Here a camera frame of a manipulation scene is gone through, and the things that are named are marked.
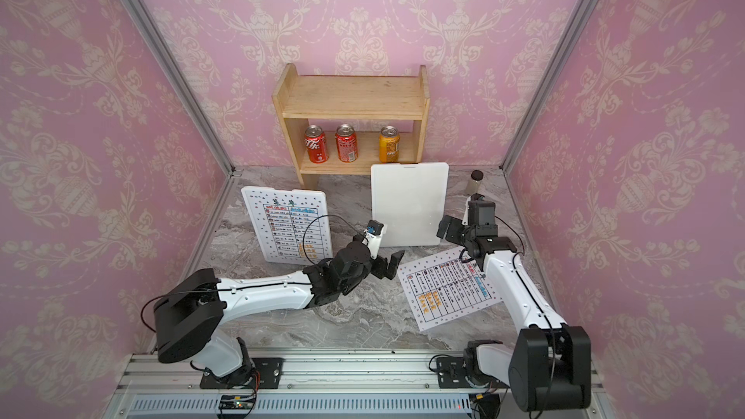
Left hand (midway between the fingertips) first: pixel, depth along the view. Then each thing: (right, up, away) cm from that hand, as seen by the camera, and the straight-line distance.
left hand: (392, 247), depth 80 cm
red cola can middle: (-14, +30, +7) cm, 34 cm away
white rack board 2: (+5, +12, +6) cm, 15 cm away
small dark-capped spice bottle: (+34, +18, +36) cm, 53 cm away
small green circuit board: (-39, -37, -9) cm, 54 cm away
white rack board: (-31, +8, +1) cm, 32 cm away
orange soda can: (-1, +29, +5) cm, 30 cm away
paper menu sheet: (-29, +6, +3) cm, 29 cm away
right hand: (+19, +5, +6) cm, 21 cm away
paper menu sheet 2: (+17, -14, +9) cm, 24 cm away
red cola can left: (-23, +30, +5) cm, 38 cm away
